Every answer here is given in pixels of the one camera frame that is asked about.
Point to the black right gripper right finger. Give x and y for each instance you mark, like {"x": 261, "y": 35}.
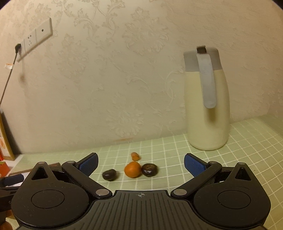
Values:
{"x": 204, "y": 173}

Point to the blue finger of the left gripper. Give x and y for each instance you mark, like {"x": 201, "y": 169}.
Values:
{"x": 12, "y": 180}

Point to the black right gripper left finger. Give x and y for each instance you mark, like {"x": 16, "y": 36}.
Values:
{"x": 78, "y": 173}

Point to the orange tangerine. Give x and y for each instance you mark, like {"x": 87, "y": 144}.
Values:
{"x": 133, "y": 170}

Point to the red orange box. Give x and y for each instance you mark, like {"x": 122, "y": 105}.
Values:
{"x": 4, "y": 169}

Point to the dark purple fruit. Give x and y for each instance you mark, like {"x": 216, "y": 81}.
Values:
{"x": 110, "y": 175}

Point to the green checkered tablecloth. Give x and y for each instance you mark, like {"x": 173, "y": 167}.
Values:
{"x": 257, "y": 142}

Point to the dark brown round fruit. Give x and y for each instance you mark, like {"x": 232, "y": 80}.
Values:
{"x": 149, "y": 170}

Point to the small carrot piece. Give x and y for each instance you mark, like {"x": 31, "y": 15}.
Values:
{"x": 135, "y": 156}

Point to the cream grey thermos jug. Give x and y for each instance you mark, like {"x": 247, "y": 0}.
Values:
{"x": 206, "y": 99}

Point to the wooden picture frame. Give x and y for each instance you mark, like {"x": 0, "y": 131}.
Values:
{"x": 6, "y": 151}

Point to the white wall socket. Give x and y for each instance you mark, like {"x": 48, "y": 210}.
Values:
{"x": 35, "y": 38}

